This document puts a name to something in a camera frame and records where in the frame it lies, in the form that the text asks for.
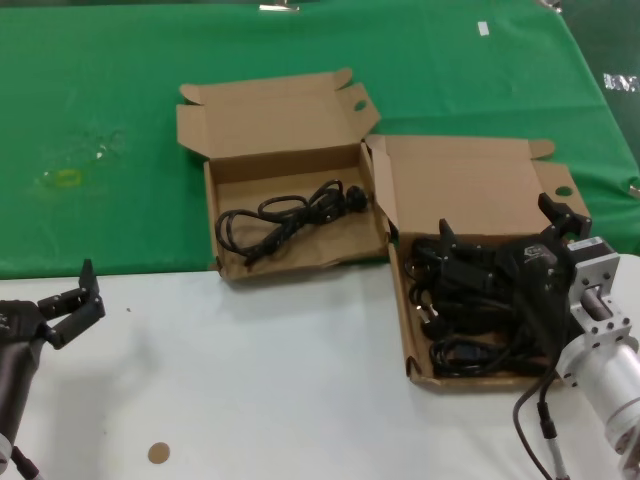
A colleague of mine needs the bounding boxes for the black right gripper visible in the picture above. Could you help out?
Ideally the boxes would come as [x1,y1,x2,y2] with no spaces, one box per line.
[437,191,593,360]

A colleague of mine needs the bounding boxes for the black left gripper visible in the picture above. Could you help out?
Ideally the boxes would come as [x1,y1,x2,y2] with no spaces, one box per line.
[0,258,108,350]

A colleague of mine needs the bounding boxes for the black power cord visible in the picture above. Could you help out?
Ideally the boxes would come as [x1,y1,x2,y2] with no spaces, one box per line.
[214,178,375,275]

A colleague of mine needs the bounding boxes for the open cardboard box, smooth lid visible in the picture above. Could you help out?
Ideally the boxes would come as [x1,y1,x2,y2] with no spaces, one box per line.
[365,133,592,394]

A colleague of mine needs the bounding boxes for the open cardboard box, creased floor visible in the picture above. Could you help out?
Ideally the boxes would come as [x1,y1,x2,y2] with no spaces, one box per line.
[175,68,392,285]

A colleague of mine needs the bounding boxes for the yellow tape square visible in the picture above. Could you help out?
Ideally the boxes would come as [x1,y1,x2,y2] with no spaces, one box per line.
[52,169,85,189]

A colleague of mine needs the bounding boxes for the crumpled silver foil piece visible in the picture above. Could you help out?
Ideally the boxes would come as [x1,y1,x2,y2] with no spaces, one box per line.
[602,73,640,93]

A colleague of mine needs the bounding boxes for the green table cloth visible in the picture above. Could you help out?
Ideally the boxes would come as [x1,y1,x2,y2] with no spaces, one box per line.
[0,3,640,280]

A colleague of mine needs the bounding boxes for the tangled black power cords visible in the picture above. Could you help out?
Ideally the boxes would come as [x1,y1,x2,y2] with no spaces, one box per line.
[407,236,566,380]

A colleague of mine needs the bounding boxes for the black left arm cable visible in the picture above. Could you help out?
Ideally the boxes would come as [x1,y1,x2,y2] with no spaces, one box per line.
[9,443,43,480]

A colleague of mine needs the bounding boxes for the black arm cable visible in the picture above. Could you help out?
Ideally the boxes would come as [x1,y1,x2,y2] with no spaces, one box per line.
[9,443,43,480]
[513,344,572,480]

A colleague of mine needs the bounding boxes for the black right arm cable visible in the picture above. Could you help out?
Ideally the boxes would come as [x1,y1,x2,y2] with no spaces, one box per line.
[513,344,572,480]

